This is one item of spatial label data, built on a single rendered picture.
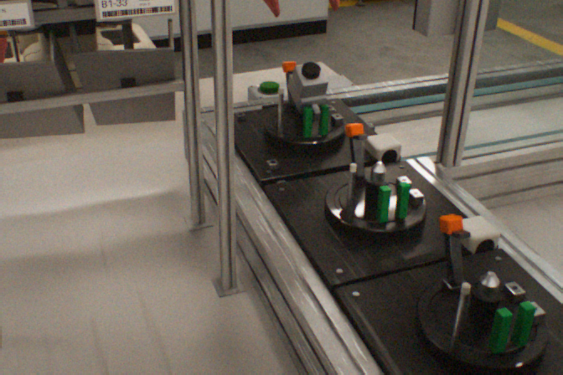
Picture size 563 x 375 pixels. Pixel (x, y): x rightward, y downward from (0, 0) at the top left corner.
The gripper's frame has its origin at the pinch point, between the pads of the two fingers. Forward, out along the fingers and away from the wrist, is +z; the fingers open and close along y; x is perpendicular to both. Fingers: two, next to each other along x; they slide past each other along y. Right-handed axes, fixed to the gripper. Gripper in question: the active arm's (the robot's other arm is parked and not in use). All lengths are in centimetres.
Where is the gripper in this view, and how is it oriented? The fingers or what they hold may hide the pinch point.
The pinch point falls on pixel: (306, 7)
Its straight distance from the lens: 105.7
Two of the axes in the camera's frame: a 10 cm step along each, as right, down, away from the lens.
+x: -2.5, 2.6, 9.3
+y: 9.4, -1.6, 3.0
